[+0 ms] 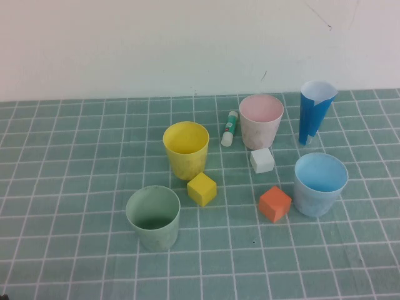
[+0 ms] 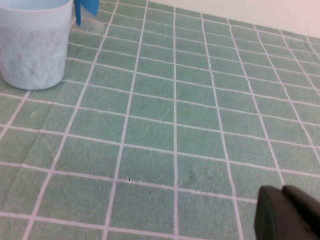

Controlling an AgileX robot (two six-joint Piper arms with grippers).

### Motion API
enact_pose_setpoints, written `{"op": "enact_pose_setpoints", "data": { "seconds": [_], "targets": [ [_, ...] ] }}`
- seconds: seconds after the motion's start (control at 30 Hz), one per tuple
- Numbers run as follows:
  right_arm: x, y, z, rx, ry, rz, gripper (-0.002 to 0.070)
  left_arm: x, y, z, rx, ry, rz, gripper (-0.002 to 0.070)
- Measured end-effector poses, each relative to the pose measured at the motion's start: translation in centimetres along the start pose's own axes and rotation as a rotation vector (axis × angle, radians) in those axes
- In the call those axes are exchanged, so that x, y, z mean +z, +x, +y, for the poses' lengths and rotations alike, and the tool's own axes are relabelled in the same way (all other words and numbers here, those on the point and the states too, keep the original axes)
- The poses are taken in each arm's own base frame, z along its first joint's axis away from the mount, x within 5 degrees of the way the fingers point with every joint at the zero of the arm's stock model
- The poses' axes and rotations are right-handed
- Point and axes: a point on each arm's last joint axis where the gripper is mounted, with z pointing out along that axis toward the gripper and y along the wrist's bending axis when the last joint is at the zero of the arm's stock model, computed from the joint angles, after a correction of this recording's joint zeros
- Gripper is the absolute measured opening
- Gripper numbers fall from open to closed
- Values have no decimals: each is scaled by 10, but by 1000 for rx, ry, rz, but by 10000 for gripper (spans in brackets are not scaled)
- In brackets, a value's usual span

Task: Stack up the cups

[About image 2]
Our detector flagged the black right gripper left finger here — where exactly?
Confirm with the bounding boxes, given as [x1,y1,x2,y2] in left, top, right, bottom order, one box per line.
[254,185,320,240]

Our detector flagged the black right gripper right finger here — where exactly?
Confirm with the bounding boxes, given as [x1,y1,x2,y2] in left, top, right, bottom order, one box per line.
[282,184,320,234]

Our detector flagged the light blue marbled plastic cup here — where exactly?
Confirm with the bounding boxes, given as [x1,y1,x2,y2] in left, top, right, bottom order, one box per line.
[0,0,74,91]

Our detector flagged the green checked tablecloth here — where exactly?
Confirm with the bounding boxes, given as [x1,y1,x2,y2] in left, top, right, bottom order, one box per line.
[0,0,320,240]

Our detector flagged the blue cone with clear base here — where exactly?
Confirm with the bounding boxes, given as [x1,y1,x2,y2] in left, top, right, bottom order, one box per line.
[74,0,105,35]

